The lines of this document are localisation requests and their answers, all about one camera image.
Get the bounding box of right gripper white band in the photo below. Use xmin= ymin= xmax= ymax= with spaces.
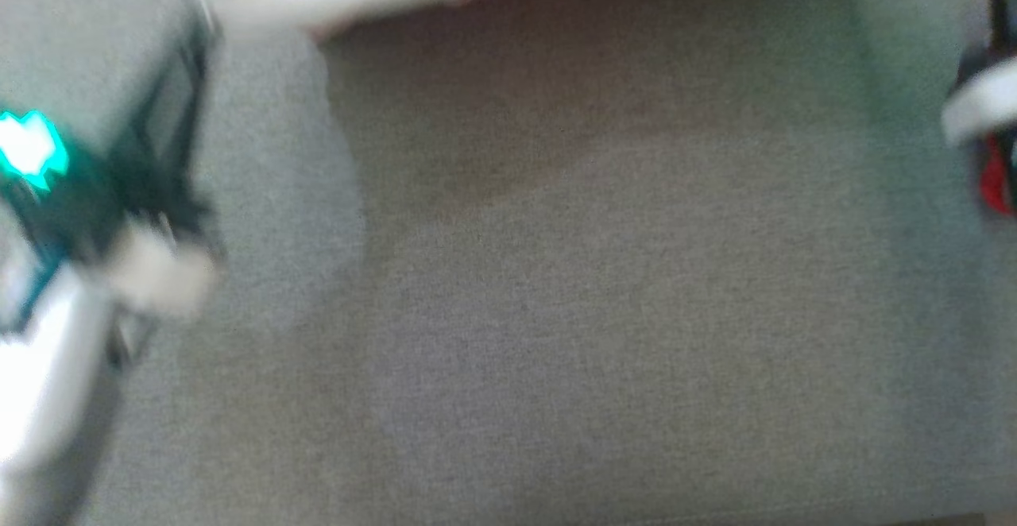
xmin=941 ymin=0 xmax=1017 ymax=221

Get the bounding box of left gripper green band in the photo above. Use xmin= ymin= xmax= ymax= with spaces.
xmin=0 ymin=17 xmax=226 ymax=319

